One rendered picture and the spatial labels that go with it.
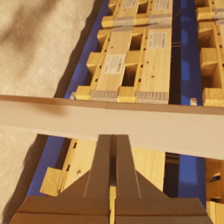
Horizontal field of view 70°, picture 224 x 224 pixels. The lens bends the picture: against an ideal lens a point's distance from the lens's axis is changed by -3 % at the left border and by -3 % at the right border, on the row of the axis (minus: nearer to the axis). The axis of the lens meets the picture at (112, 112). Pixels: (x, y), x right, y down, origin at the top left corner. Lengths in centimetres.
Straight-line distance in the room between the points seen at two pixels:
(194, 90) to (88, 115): 109
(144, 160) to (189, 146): 75
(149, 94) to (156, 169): 48
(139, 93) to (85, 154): 54
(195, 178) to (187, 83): 64
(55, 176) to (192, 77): 114
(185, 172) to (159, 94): 50
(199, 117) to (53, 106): 19
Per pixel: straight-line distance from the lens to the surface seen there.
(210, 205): 98
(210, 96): 117
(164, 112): 20
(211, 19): 185
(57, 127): 24
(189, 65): 141
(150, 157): 95
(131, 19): 178
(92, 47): 170
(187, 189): 102
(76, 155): 105
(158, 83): 119
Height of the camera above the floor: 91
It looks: 16 degrees down
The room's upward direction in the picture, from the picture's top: 95 degrees clockwise
